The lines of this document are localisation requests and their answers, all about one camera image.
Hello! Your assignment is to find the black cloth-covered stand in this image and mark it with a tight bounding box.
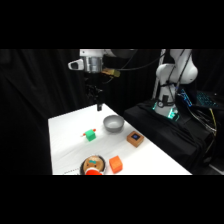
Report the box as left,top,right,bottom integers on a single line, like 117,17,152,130
122,98,216,175

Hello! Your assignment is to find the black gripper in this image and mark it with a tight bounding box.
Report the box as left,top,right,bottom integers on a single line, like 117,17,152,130
84,71,105,112

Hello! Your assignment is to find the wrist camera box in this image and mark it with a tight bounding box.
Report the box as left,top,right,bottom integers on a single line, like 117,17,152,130
102,67,121,79

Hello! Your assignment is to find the grey metal bowl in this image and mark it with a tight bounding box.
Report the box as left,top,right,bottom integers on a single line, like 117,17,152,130
102,114,126,134

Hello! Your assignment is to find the blue-lit device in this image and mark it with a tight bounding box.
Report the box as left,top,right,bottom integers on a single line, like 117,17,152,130
177,87,194,108

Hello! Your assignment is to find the backlit keyboard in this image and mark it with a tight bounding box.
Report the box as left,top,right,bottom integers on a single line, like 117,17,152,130
195,90,222,108

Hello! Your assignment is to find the red cube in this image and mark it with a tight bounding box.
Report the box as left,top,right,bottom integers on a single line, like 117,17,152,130
108,155,124,174

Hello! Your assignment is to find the black curtain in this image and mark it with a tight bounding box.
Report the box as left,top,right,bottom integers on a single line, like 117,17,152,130
0,49,224,176

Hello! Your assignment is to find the round plush toy with red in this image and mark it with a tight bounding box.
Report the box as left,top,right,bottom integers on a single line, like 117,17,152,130
79,154,107,176

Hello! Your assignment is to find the wooden block with blue top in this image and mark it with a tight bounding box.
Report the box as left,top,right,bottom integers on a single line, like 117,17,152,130
126,131,146,148

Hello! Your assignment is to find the yellow cable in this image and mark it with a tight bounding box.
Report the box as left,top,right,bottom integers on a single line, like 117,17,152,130
207,109,218,135

